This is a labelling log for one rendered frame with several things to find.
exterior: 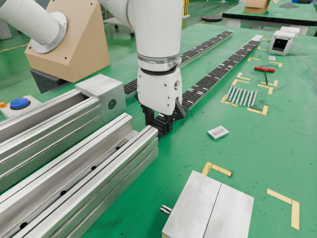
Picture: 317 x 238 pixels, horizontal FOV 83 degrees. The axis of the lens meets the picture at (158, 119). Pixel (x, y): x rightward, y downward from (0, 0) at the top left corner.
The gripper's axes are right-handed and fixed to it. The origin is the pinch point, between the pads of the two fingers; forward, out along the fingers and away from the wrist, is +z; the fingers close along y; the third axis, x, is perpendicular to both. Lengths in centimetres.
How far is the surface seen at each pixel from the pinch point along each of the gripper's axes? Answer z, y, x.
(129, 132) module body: -1.6, 2.3, 8.3
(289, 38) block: -5, -17, -88
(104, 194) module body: -1.5, -5.0, 21.7
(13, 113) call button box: -2.9, 29.6, 21.5
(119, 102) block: -0.9, 14.0, 0.3
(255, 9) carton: 0, 29, -215
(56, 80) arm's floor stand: 3, 52, 0
